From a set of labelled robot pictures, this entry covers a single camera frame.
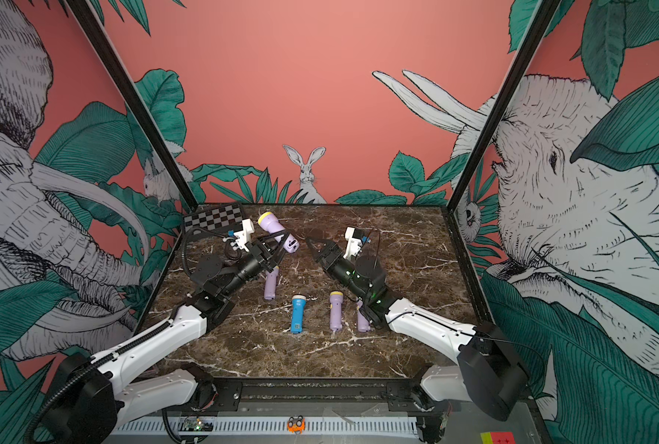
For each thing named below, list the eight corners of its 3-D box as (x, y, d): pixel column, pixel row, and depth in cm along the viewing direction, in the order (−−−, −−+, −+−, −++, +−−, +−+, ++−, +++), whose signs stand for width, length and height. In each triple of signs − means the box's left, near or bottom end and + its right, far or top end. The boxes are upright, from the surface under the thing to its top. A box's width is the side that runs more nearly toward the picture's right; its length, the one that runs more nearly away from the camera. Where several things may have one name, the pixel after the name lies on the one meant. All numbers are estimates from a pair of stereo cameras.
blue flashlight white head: (289, 333, 87) (288, 330, 85) (293, 298, 95) (292, 294, 93) (303, 333, 87) (302, 330, 85) (306, 298, 95) (305, 294, 93)
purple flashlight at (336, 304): (329, 330, 88) (329, 325, 85) (330, 295, 96) (330, 290, 93) (342, 330, 88) (343, 325, 85) (342, 295, 96) (342, 290, 93)
